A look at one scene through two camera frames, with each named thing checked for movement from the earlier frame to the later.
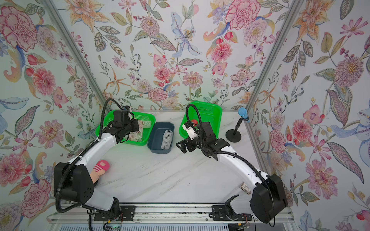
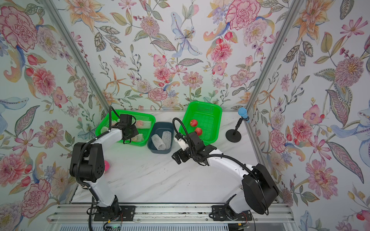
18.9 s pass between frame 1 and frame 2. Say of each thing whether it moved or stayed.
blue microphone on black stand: stayed
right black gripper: moved
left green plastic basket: stayed
